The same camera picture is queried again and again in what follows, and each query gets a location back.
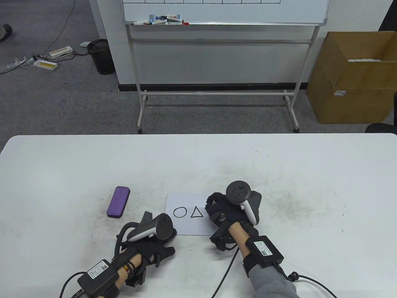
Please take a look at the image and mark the person's right hand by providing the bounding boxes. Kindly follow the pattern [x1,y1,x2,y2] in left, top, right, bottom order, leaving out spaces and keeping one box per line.
[205,192,249,229]

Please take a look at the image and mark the person's left hand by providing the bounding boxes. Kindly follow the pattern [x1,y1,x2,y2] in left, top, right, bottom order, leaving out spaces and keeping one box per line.
[123,229,177,267]

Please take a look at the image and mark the small white whiteboard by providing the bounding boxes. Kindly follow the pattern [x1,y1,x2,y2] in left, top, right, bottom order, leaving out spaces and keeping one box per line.
[165,193,217,236]

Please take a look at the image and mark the purple eraser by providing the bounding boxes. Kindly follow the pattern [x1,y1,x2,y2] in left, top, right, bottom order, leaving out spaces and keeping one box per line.
[106,186,130,219]

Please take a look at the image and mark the person's right forearm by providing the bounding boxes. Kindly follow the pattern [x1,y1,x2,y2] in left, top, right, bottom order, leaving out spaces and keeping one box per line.
[228,222,300,298]

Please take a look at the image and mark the large whiteboard on metal stand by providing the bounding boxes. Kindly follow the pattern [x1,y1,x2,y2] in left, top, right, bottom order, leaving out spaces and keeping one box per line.
[120,0,330,134]

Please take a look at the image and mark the colourful marker pack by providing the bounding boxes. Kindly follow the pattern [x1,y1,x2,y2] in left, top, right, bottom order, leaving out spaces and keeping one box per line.
[149,14,181,23]

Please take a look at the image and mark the black grey left controller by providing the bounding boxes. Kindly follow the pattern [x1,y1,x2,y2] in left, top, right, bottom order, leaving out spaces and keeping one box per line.
[115,211,173,255]

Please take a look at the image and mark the black grey controller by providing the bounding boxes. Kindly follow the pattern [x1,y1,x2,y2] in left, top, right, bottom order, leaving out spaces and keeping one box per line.
[226,180,262,225]
[115,211,173,255]

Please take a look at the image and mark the black grey right controller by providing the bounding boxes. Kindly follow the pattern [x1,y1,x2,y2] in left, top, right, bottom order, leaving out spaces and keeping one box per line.
[226,180,262,225]

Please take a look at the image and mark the black right wrist sensor box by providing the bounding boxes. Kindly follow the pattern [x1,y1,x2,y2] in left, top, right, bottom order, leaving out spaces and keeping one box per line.
[243,236,284,269]

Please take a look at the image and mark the black wrist sensor box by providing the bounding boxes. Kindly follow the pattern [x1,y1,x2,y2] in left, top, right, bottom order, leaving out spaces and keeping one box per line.
[77,260,120,298]
[243,236,284,269]

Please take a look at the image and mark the black left wrist sensor box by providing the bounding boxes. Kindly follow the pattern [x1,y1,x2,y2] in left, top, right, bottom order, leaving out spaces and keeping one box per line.
[77,260,120,298]

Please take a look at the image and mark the brown cardboard box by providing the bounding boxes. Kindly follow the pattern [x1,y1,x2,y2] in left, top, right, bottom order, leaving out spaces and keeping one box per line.
[306,31,397,124]

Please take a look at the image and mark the black chair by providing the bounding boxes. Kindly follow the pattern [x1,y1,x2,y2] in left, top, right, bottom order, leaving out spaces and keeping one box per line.
[365,123,397,134]

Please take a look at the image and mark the black mesh wastebasket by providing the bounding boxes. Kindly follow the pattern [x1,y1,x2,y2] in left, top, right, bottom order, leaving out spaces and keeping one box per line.
[87,39,116,75]

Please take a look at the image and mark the white yellow power strip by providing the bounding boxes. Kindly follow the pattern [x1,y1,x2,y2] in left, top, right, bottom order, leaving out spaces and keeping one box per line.
[33,60,58,70]

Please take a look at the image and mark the white power strips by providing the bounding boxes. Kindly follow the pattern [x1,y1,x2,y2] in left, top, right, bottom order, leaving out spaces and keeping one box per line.
[0,0,77,74]

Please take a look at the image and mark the black tall object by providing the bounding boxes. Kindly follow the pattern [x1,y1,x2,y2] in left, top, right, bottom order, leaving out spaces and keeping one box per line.
[378,0,397,31]

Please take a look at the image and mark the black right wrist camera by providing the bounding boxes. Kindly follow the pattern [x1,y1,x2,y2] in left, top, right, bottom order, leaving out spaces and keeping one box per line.
[210,223,239,251]

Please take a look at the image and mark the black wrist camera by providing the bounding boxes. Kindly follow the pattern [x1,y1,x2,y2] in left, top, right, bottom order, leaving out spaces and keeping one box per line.
[210,223,239,251]
[126,269,147,287]

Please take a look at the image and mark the beaded bracelet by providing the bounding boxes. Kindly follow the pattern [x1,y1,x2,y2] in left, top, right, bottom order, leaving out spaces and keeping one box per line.
[121,261,137,280]

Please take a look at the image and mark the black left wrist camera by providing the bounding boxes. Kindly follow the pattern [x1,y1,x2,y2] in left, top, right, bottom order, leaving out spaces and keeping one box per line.
[126,269,147,287]

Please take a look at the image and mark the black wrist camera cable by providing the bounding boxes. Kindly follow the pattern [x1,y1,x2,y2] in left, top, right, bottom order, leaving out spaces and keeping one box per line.
[211,247,239,298]

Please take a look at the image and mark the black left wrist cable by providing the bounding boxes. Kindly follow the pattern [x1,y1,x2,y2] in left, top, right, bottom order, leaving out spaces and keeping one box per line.
[59,272,87,298]

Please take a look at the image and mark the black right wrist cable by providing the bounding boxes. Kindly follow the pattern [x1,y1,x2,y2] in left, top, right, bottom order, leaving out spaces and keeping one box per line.
[274,262,337,298]

